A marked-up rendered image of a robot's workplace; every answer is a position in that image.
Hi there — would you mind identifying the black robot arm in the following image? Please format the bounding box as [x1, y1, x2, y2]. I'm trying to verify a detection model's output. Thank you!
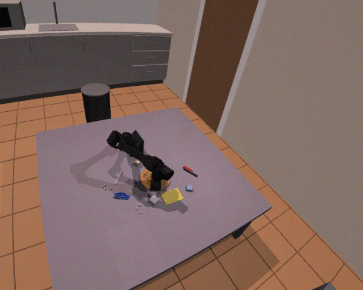
[107, 130, 174, 181]

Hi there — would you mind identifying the brown round bead board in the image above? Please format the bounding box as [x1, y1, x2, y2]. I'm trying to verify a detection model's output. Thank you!
[140, 169, 170, 192]

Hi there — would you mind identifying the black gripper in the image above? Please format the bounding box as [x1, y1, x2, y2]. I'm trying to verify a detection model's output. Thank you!
[150, 173, 161, 190]

